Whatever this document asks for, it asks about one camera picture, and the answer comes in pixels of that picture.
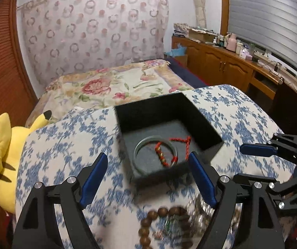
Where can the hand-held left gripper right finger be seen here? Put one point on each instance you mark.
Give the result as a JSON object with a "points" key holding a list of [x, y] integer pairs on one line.
{"points": [[203, 179]]}

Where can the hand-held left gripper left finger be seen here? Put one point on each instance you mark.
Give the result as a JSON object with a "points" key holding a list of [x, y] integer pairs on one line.
{"points": [[96, 176]]}

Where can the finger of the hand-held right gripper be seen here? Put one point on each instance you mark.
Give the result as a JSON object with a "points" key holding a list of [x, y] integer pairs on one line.
{"points": [[257, 150], [281, 186]]}

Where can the black jewelry box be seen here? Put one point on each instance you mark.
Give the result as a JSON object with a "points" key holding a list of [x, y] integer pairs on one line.
{"points": [[161, 116]]}

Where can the small green jewelry piece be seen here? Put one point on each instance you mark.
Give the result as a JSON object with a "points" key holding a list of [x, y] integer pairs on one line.
{"points": [[169, 225]]}

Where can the blue floral tablecloth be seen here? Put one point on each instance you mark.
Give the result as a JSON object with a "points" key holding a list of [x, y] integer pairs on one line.
{"points": [[68, 145]]}

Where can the grey-green jade bangle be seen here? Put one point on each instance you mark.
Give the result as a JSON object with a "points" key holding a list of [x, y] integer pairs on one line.
{"points": [[138, 149]]}

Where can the yellow plush toy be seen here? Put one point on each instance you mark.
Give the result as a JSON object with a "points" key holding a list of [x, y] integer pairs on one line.
{"points": [[11, 147]]}

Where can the tissue pack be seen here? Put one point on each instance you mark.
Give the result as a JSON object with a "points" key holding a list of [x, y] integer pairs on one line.
{"points": [[245, 54]]}

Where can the wooden cabinet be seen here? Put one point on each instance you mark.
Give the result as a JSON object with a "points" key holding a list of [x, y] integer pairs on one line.
{"points": [[216, 62]]}

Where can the floral bedspread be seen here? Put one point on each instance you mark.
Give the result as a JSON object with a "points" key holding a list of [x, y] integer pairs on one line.
{"points": [[127, 83]]}

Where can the dark blue blanket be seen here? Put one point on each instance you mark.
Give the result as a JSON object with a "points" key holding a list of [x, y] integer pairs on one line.
{"points": [[187, 75]]}

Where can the pink kettle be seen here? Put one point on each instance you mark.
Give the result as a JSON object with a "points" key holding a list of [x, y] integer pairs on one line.
{"points": [[231, 42]]}

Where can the box with blue paper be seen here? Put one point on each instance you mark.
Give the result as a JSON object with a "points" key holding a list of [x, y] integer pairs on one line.
{"points": [[177, 51]]}

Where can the cardboard box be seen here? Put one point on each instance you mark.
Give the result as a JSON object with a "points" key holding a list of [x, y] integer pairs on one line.
{"points": [[200, 35]]}

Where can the grey window blind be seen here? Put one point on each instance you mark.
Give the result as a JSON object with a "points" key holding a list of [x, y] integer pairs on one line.
{"points": [[268, 13]]}

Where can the cream window curtain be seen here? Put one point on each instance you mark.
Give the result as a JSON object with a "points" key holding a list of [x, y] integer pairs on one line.
{"points": [[200, 2]]}

